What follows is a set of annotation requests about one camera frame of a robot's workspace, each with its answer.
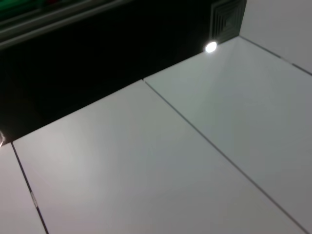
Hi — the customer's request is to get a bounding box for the round ceiling light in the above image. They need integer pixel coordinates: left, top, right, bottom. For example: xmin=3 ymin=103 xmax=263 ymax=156
xmin=204 ymin=41 xmax=218 ymax=54

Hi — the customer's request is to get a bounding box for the square ceiling air vent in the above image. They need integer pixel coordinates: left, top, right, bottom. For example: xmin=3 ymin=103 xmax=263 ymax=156
xmin=210 ymin=0 xmax=247 ymax=45

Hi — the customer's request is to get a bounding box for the grey ceiling track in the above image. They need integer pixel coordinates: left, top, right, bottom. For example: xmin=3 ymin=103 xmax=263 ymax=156
xmin=0 ymin=0 xmax=137 ymax=51

